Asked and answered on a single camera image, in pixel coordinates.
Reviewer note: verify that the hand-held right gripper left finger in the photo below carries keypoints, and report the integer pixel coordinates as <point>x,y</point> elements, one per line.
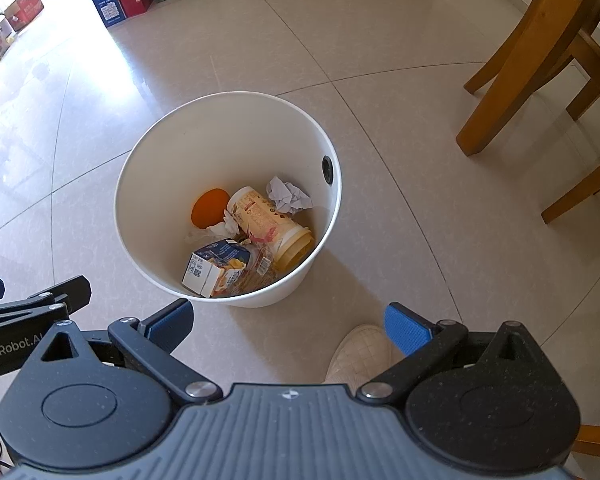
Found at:
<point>172,322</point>

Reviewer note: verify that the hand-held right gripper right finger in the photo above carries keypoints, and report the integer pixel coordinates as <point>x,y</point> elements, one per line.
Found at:
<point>405,330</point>

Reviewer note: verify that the blue milk carton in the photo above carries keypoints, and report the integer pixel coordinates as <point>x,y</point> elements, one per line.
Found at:
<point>212,267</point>

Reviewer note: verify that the white tissue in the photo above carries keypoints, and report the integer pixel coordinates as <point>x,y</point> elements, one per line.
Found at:
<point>220,227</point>

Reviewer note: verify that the orange fruit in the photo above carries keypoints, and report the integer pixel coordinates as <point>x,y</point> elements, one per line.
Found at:
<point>209,207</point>

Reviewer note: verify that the yellow printed paper cup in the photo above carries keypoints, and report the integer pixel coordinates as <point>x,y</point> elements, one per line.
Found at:
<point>270,225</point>

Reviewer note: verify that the white paper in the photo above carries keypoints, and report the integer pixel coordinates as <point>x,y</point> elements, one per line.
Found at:
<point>290,195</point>

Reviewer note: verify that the white round trash bin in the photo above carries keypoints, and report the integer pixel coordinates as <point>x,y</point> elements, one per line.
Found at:
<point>220,130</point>

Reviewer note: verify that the person's beige woven shoe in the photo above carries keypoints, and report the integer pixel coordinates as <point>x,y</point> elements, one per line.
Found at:
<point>357,355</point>

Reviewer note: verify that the red printed snack wrapper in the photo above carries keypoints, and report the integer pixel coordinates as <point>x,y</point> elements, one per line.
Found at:
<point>260,265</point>

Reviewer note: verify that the wooden chair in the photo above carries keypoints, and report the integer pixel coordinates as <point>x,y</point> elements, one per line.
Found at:
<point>580,190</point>
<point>597,440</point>
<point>510,60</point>

